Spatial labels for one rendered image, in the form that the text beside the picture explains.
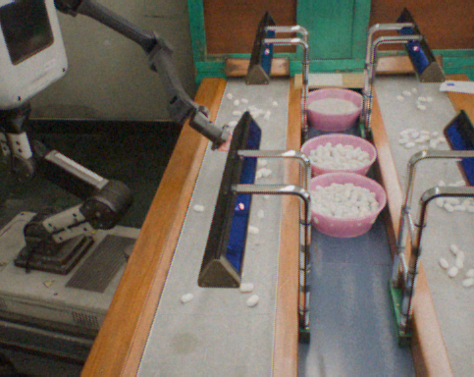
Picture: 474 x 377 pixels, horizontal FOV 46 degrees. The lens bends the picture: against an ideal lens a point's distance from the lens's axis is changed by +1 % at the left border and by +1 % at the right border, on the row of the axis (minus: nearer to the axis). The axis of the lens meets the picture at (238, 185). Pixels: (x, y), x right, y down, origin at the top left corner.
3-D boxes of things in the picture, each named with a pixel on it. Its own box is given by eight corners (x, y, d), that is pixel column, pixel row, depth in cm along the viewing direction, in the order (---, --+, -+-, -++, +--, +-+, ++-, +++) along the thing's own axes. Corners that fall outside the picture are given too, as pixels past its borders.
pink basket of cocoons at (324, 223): (299, 242, 169) (299, 218, 164) (299, 194, 192) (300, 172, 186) (388, 245, 166) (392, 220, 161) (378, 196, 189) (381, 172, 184)
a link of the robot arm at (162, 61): (143, 58, 211) (160, 36, 208) (156, 66, 215) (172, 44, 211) (166, 121, 181) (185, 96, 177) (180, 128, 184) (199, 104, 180)
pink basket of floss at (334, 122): (332, 141, 224) (333, 120, 218) (289, 120, 242) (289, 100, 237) (376, 121, 236) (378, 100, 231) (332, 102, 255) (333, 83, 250)
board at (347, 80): (294, 88, 248) (294, 86, 248) (294, 76, 261) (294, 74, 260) (369, 87, 244) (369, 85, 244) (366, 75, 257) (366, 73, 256)
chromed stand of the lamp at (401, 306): (397, 348, 134) (420, 193, 110) (387, 289, 151) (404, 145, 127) (480, 351, 132) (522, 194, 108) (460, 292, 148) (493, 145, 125)
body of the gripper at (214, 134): (230, 126, 190) (212, 113, 188) (226, 139, 181) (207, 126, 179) (219, 138, 193) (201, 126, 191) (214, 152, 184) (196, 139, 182)
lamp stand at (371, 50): (362, 151, 215) (371, 38, 191) (357, 129, 232) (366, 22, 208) (412, 151, 213) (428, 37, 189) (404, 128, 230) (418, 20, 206)
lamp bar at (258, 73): (244, 85, 183) (243, 64, 179) (258, 28, 235) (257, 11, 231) (269, 85, 182) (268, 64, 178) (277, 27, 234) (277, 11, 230)
